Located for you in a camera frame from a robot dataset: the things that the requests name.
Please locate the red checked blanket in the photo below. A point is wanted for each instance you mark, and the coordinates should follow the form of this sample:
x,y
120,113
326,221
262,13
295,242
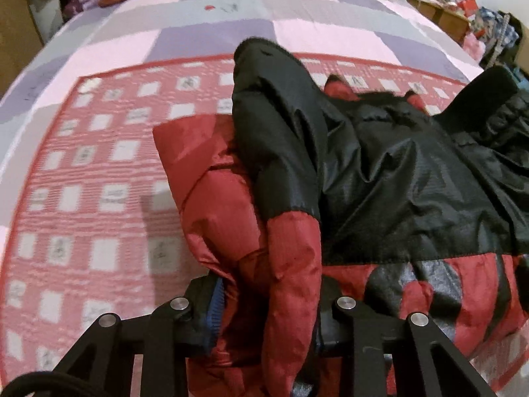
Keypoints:
x,y
103,182

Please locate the pile of colourful clothes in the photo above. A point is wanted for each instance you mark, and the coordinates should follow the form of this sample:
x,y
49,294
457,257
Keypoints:
x,y
496,29

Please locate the wooden board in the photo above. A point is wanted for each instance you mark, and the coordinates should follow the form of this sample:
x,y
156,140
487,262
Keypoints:
x,y
16,20

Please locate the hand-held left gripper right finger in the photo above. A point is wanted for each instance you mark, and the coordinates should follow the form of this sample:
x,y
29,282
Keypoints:
x,y
332,328

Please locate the red and black padded jacket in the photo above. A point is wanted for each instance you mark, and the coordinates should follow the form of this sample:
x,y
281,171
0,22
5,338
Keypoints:
x,y
392,182

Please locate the pink purple patchwork bedsheet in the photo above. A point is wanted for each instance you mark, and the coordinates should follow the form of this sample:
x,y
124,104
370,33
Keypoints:
x,y
206,29

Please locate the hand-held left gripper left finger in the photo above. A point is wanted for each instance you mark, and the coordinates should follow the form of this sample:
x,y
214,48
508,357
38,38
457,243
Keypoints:
x,y
215,310

